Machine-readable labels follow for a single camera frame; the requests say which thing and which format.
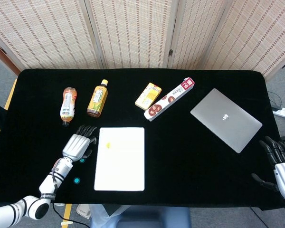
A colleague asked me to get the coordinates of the woven folding screen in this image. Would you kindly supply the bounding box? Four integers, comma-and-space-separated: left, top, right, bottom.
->
0, 0, 285, 78

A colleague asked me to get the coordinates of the white power strip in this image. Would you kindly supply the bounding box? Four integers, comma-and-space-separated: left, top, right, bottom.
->
272, 107, 285, 121

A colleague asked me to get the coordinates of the long white red box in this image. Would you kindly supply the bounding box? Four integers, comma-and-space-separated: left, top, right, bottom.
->
143, 76, 195, 122

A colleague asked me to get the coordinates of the black floor cable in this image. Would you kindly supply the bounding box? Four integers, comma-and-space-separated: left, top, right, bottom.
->
268, 91, 285, 110

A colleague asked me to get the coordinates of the black tablecloth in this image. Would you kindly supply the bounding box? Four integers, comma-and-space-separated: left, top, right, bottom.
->
0, 68, 285, 211

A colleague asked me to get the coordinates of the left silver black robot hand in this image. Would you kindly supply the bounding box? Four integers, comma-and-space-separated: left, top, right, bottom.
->
62, 124, 97, 164

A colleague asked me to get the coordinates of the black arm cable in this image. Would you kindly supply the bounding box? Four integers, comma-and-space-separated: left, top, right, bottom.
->
52, 203, 91, 228

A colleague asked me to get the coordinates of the white rectangular board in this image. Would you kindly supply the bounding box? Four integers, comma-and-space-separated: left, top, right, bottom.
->
94, 127, 145, 192

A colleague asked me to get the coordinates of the peach tea bottle white label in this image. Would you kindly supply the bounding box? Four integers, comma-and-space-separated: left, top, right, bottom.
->
59, 86, 78, 128

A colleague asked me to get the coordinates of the yellow tea bottle yellow cap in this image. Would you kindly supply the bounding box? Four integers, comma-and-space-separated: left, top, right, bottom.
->
86, 79, 109, 118

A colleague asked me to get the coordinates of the light blue cloth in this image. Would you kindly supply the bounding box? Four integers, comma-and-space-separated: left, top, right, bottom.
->
89, 204, 131, 228

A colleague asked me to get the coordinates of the white food container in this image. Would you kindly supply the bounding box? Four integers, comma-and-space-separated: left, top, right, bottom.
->
76, 204, 91, 219

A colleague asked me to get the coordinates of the silver closed laptop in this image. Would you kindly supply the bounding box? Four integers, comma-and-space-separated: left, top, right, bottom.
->
190, 88, 263, 154

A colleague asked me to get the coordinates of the yellow cardboard box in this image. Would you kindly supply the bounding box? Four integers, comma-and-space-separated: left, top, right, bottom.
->
134, 82, 162, 111

